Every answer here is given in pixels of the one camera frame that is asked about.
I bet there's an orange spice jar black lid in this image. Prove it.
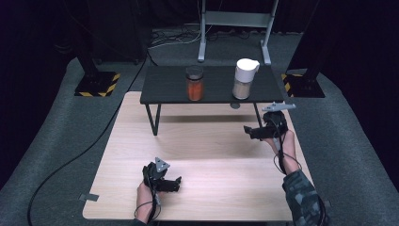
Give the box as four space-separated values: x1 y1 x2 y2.
184 64 205 103

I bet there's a person's right hand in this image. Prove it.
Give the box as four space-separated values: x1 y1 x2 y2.
263 128 296 157

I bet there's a right hand-held gripper cable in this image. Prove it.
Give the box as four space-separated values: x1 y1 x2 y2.
268 117 329 226

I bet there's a bundle of floor cables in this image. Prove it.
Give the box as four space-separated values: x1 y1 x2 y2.
147 27 203 51

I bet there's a long black floor cable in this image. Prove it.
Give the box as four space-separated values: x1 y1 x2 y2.
26 51 152 226

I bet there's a grey metal stand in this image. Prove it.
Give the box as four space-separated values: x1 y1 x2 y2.
197 0 280 66

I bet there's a black stand striped base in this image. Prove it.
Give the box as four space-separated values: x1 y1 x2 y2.
73 27 121 98
280 0 334 99

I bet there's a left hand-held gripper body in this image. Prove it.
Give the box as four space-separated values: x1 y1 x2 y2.
142 156 171 193

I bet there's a beige spice jar white lid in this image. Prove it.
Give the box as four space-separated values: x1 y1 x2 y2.
231 57 261 101

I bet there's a person's left hand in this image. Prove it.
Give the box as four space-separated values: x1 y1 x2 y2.
136 181 158 205

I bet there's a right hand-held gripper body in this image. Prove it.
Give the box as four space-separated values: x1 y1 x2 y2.
261 101 296 139

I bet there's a left hand-held gripper cable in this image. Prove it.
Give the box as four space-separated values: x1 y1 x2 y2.
134 173 163 224

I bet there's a hand-held gripper cable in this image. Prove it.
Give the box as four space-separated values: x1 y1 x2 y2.
268 117 329 226
134 173 163 224

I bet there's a black raised shelf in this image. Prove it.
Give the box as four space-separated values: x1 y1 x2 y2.
139 64 285 137

